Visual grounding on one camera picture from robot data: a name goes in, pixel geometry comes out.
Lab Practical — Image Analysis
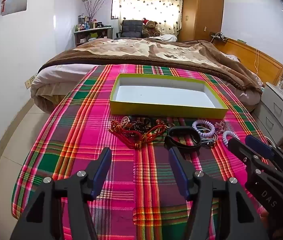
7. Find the white pillow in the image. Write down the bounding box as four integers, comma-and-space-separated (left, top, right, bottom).
156, 34, 178, 42

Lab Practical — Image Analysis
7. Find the small desk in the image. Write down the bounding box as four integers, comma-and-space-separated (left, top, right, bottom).
74, 25, 113, 47

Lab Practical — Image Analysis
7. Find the wall poster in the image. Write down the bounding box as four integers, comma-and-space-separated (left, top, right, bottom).
1, 0, 29, 16

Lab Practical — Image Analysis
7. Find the black smart band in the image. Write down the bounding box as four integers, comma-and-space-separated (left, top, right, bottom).
164, 125, 202, 150

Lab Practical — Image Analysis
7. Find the vase of bare branches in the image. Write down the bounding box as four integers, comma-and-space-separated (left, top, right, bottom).
85, 0, 104, 23

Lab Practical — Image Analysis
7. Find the lilac coil hair tie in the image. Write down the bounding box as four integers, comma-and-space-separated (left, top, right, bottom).
192, 120, 213, 138

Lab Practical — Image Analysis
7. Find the power strip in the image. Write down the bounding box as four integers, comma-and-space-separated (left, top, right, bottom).
210, 32, 228, 40

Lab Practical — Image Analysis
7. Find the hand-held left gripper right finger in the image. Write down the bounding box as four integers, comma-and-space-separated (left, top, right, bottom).
168, 147, 267, 240

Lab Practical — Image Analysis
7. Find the black chair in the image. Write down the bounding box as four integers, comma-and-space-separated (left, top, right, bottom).
116, 19, 143, 40

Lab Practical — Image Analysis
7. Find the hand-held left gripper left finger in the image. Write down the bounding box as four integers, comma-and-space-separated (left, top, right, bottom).
9, 147, 113, 240

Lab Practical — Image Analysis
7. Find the pink green plaid cloth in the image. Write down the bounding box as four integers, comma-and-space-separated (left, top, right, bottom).
11, 64, 283, 240

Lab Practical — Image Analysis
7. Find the wooden wardrobe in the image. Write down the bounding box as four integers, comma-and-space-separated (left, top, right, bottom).
176, 0, 225, 42

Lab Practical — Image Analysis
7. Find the red tassel charm keychain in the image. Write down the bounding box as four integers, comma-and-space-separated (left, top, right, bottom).
134, 124, 175, 149

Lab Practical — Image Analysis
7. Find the grey hair tie with ring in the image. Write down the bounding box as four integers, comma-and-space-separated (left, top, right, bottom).
198, 127, 219, 148

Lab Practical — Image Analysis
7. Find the light blue coil hair tie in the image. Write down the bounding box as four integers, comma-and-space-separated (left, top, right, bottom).
223, 129, 238, 145

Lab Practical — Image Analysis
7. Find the yellow-green cardboard box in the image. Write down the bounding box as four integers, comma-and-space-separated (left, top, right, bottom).
110, 74, 229, 119

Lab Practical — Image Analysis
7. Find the brown printed blanket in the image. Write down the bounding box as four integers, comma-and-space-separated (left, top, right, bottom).
39, 37, 263, 93

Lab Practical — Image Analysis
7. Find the brown teddy bear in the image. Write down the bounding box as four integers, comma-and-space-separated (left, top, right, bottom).
141, 18, 161, 37

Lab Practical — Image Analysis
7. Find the orange cable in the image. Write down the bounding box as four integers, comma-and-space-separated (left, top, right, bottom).
254, 49, 260, 73

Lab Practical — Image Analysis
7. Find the red knot charm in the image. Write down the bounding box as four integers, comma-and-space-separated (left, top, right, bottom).
110, 120, 122, 133

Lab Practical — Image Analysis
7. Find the red black cord pendant bracelet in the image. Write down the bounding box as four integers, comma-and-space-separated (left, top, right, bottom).
109, 116, 162, 143

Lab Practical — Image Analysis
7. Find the cluster of bottles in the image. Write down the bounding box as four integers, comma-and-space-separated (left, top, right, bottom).
75, 14, 104, 32

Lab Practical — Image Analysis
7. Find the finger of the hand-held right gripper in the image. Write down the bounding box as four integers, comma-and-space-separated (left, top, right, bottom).
245, 135, 283, 171
227, 137, 283, 186

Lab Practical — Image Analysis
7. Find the wall socket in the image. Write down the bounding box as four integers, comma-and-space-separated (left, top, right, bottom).
25, 74, 37, 89

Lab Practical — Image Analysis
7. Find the grey drawer cabinet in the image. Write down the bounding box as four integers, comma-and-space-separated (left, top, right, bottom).
253, 82, 283, 140

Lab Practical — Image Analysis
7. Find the white bed sheet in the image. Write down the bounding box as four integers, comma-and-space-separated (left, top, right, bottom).
30, 64, 99, 113

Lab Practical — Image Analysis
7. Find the wooden headboard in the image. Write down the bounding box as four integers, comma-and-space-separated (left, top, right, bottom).
213, 38, 283, 85

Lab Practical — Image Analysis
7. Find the dark bead bracelet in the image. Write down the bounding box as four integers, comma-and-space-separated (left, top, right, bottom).
124, 116, 157, 133

